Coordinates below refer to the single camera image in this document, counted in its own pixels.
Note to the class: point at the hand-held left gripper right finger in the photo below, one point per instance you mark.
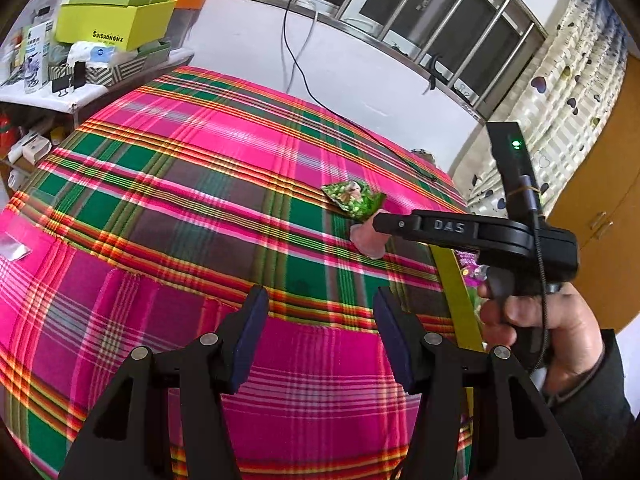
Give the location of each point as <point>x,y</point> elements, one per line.
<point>395,335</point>

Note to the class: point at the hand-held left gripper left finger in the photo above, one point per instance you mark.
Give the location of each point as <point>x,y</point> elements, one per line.
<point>250,335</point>

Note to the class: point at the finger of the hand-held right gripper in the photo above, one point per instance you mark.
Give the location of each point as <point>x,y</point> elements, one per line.
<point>400,224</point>

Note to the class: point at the pink jelly cup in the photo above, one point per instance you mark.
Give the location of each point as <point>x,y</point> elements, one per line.
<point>367,245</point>

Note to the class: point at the lime green white box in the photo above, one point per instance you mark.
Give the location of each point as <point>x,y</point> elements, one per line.
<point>457,290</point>

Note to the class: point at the person's right forearm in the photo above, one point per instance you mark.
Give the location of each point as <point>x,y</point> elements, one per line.
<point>600,410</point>

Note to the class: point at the person's right hand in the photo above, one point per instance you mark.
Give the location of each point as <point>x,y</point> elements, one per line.
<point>575,335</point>

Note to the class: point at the purple snack packet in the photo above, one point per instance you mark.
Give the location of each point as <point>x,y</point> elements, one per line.
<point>472,265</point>

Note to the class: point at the green snack packet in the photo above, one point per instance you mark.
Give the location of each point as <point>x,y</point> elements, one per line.
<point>350,197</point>

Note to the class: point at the wooden wardrobe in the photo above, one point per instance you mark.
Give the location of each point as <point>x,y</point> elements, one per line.
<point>610,210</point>

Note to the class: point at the heart print curtain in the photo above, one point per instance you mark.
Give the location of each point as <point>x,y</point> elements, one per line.
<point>575,85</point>

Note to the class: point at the barred window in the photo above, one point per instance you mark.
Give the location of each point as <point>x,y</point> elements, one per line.
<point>415,5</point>

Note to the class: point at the silver foil scrap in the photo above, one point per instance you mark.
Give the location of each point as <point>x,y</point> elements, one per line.
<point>15,249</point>

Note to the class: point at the small white box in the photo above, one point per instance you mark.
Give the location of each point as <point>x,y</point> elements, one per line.
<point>36,150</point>

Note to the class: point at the striped box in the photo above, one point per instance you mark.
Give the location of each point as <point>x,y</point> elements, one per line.
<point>120,71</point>

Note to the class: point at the white side table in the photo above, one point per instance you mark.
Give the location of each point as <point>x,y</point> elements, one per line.
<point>60,100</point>

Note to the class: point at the black binder clip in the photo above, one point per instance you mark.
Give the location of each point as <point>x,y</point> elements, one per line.
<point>80,76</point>

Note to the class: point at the red bottle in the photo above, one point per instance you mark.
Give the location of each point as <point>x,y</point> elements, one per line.
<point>6,132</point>

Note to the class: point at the white wipes pack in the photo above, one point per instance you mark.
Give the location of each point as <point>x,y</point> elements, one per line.
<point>95,52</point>

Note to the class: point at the lime green cardboard box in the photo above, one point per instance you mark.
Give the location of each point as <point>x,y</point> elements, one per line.
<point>110,35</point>

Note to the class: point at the white printed carton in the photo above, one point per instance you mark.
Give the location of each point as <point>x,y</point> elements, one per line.
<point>39,55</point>

